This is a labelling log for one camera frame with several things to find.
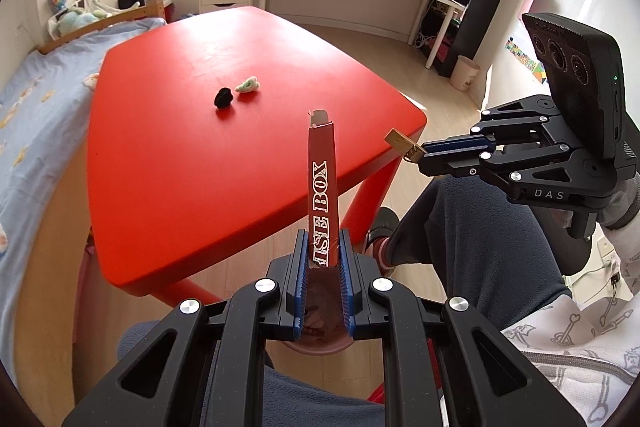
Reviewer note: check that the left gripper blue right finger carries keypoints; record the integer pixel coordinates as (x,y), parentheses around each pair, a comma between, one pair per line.
(350,283)

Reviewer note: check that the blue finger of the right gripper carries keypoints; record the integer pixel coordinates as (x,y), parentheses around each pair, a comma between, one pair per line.
(463,142)
(448,165)

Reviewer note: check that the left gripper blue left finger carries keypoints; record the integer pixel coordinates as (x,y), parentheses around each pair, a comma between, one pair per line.
(296,288)

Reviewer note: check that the brown cardboard piece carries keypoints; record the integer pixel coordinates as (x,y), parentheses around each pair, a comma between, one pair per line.
(407,148)

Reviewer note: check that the red cardboard strip with BOX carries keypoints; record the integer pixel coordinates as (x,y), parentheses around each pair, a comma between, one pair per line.
(323,224)

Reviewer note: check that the small black scrap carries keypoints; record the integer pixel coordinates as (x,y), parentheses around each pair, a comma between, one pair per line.
(223,98)

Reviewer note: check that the green white tissue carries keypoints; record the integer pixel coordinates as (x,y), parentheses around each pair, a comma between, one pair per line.
(248,86)

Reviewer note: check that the pink trash bin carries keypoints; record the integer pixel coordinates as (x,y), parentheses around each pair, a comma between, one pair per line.
(324,332)

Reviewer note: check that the beige small waste bin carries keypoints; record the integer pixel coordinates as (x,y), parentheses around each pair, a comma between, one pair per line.
(464,73)

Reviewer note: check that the red table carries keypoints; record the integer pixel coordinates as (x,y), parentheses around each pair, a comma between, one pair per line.
(176,185)

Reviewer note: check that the bed with blue sheet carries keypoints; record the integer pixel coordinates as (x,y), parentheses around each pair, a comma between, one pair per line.
(45,110)

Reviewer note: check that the teal plush toys pile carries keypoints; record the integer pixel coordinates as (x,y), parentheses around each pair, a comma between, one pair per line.
(76,18)

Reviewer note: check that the black tracking camera box right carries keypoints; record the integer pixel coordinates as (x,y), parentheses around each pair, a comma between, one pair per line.
(584,69)

